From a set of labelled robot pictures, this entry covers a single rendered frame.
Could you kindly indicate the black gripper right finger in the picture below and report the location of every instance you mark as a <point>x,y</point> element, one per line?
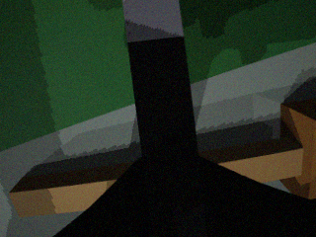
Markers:
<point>236,206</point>

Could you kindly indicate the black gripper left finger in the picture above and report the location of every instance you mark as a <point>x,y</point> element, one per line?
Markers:
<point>122,211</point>

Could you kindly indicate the green putting mat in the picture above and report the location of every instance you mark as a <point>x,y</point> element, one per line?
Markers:
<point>65,61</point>

